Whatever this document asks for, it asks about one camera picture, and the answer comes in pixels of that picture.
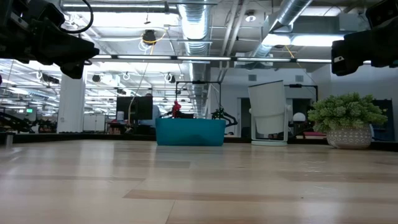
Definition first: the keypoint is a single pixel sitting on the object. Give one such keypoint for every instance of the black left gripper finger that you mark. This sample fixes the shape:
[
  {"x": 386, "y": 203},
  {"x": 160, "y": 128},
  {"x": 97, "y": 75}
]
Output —
[
  {"x": 84, "y": 51},
  {"x": 73, "y": 70}
]

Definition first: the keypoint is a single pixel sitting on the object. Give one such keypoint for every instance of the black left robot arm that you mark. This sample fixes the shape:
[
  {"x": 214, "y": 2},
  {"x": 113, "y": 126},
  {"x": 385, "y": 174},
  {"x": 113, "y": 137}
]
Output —
[{"x": 18, "y": 31}]

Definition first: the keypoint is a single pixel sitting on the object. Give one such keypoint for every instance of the black background robot arm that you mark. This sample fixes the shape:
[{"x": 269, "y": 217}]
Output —
[{"x": 224, "y": 115}]

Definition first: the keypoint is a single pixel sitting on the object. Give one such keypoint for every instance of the teal plastic bin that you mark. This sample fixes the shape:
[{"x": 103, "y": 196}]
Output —
[{"x": 189, "y": 132}]

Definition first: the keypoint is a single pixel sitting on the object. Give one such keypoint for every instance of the white building pillar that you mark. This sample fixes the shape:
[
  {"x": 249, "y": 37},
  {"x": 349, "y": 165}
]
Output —
[{"x": 71, "y": 99}]

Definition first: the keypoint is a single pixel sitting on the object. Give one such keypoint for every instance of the white cabinets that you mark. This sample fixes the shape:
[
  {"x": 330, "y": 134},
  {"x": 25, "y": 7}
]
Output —
[{"x": 93, "y": 123}]

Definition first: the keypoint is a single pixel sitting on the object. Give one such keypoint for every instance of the dark blue panel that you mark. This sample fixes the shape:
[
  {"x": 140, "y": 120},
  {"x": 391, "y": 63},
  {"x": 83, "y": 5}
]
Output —
[{"x": 385, "y": 104}]

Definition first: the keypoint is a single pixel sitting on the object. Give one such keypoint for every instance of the green exit sign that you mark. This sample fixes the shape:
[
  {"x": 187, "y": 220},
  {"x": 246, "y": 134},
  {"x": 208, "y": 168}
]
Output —
[{"x": 29, "y": 110}]

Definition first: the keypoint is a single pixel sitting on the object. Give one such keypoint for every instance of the black computer monitor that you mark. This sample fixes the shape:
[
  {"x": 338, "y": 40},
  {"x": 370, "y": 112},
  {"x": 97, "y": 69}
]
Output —
[{"x": 136, "y": 109}]

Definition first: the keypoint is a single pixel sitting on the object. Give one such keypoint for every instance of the green potted plant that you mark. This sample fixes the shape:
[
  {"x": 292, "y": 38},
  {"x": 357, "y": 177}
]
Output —
[{"x": 349, "y": 137}]

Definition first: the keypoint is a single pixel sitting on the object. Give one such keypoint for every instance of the person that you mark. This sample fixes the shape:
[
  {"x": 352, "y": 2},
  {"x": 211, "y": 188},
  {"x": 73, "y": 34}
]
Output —
[{"x": 155, "y": 115}]

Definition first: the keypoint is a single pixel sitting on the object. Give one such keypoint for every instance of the white globe lamp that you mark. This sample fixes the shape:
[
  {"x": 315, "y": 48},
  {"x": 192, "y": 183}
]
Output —
[{"x": 299, "y": 117}]

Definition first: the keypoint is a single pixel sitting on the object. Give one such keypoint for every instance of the red books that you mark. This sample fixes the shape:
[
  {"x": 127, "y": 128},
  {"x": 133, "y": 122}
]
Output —
[{"x": 314, "y": 134}]

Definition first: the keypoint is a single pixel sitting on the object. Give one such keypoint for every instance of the red figure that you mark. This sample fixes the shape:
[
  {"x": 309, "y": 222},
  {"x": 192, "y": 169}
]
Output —
[{"x": 177, "y": 107}]

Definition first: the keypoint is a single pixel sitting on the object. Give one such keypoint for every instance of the white cup with ball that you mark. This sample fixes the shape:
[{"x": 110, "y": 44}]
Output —
[{"x": 269, "y": 105}]

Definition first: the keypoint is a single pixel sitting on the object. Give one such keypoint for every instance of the black ceiling camera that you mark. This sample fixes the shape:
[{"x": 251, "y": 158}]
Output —
[{"x": 149, "y": 36}]

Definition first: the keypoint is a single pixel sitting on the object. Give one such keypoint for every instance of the black metal stand frame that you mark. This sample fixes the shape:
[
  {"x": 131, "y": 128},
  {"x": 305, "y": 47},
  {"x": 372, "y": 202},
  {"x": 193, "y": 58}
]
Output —
[
  {"x": 199, "y": 82},
  {"x": 300, "y": 85}
]

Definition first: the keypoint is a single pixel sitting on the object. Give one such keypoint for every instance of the silver ceiling duct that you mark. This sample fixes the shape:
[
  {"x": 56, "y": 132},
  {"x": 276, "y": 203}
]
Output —
[
  {"x": 194, "y": 25},
  {"x": 289, "y": 14}
]

